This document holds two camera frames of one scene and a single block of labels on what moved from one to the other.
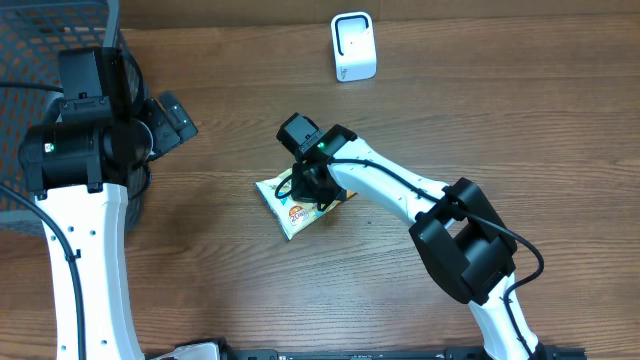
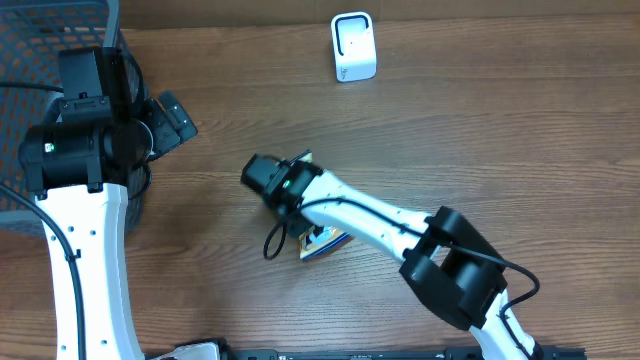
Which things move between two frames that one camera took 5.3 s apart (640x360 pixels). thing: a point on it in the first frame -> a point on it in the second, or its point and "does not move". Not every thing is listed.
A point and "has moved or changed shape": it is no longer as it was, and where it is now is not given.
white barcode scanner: [354, 46] does not move
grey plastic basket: [31, 34] does not move
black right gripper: [334, 192] -> [296, 229]
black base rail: [389, 354] does not move
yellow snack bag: [292, 214] has moved or changed shape
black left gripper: [170, 135] does not move
